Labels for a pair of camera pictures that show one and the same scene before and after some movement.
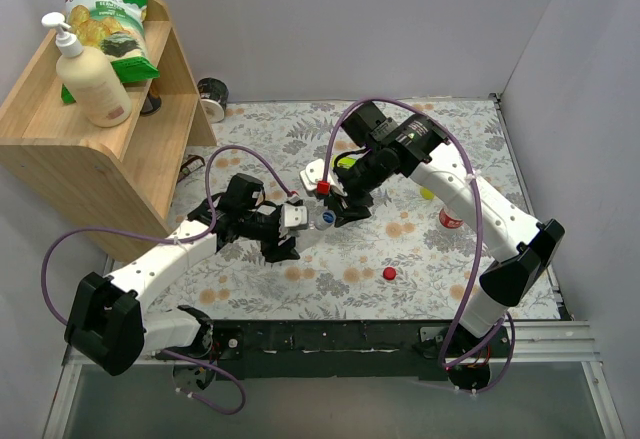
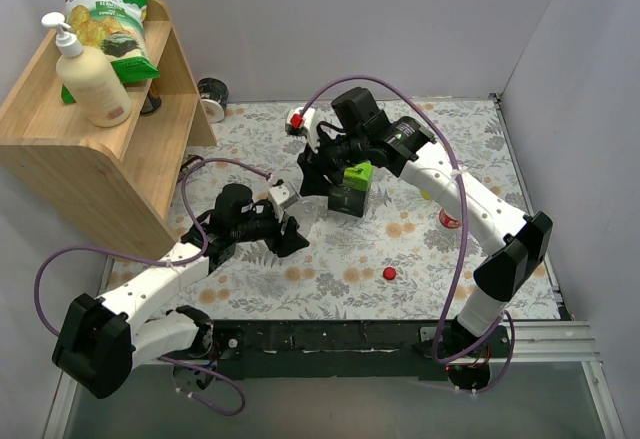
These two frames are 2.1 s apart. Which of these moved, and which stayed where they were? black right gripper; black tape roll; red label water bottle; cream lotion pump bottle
Moved: black right gripper
Stayed: red label water bottle; cream lotion pump bottle; black tape roll
